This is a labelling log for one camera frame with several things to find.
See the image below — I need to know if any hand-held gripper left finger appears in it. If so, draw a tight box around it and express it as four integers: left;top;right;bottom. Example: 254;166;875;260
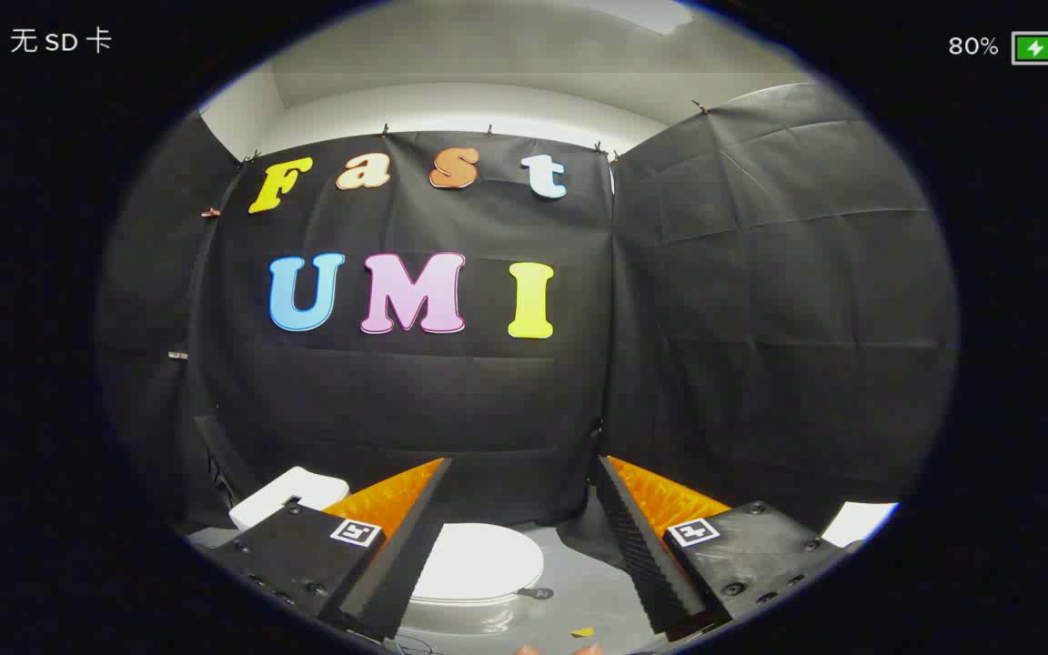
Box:
204;458;454;640

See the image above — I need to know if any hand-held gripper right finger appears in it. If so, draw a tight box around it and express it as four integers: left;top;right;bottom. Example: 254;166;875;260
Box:
595;455;855;638

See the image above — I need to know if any black backdrop cloth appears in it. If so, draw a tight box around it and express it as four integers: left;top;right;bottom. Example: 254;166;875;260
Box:
96;82;960;547

